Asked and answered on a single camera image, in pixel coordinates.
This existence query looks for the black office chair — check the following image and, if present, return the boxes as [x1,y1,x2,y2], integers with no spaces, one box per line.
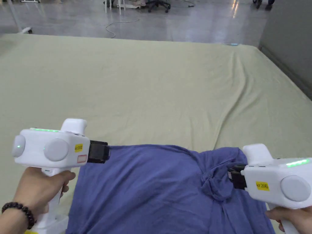
[146,0,172,14]

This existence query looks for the dark blue shirt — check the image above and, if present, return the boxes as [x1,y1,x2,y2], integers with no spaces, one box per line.
[65,144,278,234]

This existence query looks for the white cable on floor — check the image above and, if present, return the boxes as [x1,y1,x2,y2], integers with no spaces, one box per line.
[105,19,141,39]

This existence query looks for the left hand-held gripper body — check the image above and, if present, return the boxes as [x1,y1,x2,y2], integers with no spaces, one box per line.
[12,118,111,234]

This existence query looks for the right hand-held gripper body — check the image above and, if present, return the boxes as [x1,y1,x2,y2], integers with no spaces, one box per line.
[228,144,312,234]

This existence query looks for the person's left forearm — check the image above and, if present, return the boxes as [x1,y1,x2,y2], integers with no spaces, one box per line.
[0,201,37,234]

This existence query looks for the bed with pale green sheet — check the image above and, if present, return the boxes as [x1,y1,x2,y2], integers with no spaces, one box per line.
[0,33,312,234]

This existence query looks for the white table frame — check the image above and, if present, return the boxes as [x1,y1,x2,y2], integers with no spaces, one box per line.
[103,0,126,11]

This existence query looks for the person's left hand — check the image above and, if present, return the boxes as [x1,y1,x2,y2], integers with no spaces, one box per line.
[12,167,76,216]

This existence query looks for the person's right hand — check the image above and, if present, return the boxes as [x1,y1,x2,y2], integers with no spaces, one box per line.
[264,205,312,232]

